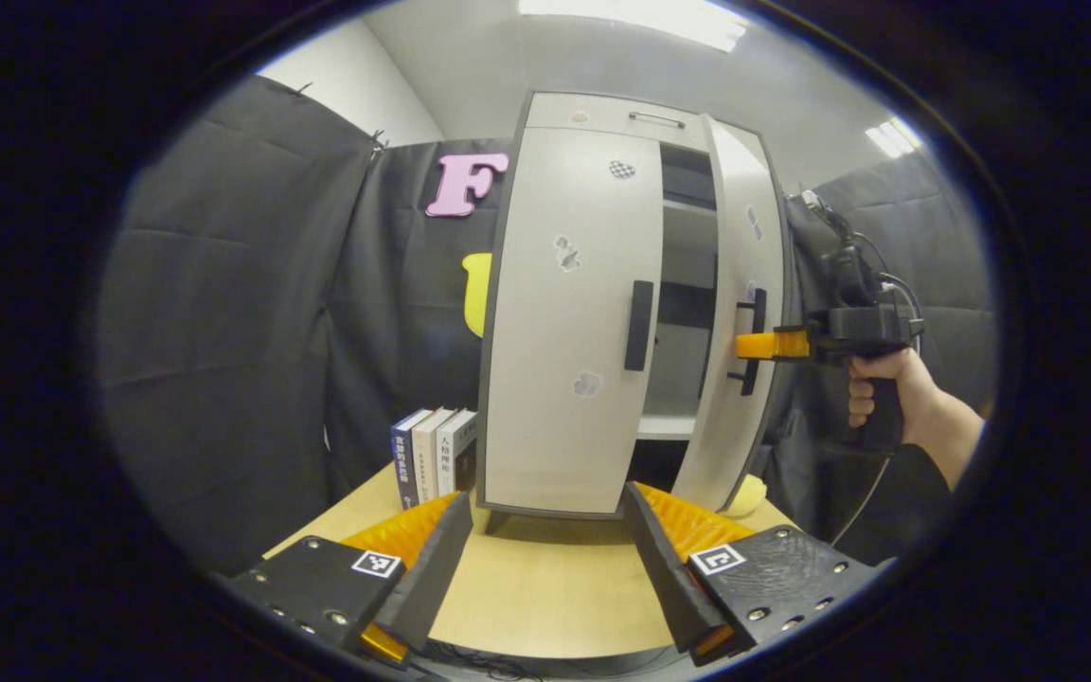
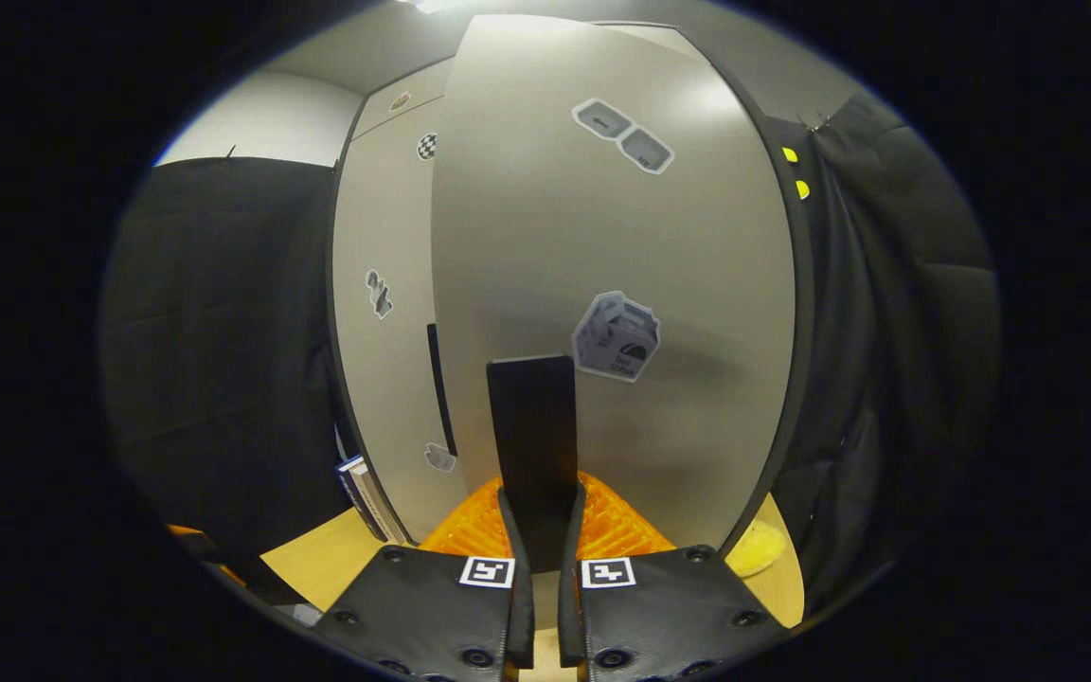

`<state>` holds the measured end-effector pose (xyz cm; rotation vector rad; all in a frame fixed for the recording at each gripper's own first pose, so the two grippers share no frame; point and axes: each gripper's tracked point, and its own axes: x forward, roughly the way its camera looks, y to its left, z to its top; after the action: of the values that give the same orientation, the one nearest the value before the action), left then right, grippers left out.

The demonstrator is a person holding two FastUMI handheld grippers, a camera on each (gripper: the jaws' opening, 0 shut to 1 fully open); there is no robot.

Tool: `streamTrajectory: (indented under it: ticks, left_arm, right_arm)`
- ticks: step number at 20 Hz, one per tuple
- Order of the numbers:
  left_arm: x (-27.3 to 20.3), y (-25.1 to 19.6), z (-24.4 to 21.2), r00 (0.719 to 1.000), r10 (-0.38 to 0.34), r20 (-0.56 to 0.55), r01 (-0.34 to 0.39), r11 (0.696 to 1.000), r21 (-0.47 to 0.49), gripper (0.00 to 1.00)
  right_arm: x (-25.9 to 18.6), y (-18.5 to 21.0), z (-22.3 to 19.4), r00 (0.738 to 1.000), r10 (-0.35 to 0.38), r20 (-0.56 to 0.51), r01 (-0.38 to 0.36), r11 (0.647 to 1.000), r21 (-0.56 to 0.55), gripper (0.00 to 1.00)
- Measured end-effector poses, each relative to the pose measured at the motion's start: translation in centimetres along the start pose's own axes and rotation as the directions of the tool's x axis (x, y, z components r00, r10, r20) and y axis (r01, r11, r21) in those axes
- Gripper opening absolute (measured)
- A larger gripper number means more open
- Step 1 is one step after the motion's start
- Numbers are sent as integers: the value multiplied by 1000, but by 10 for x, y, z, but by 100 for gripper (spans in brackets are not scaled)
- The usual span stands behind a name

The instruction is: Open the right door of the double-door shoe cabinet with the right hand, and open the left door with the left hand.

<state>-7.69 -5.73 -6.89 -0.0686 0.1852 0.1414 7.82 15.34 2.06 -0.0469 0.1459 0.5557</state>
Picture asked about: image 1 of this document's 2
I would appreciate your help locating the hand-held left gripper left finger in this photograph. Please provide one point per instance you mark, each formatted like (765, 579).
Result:
(432, 578)

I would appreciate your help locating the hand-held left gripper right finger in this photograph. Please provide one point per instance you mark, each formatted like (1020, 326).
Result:
(664, 568)

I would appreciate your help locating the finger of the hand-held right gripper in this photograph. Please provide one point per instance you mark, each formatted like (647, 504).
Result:
(768, 345)

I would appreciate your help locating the grey shoe cabinet door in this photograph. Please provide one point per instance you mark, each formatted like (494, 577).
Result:
(730, 445)

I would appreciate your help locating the grey double-door shoe cabinet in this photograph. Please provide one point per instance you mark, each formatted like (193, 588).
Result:
(688, 246)

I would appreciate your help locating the grey door with checkered sticker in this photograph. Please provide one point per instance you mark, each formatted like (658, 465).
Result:
(555, 379)

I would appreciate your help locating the pale yellow object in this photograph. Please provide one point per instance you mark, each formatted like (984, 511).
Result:
(746, 497)

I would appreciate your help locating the blue book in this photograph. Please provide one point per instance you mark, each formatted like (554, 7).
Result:
(405, 464)

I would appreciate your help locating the white book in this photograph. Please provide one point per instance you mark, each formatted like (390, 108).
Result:
(456, 450)

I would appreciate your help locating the ceiling light panel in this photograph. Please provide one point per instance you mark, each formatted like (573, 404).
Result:
(894, 137)
(640, 14)

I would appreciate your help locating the black backdrop cloth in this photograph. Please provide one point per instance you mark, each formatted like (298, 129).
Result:
(223, 332)

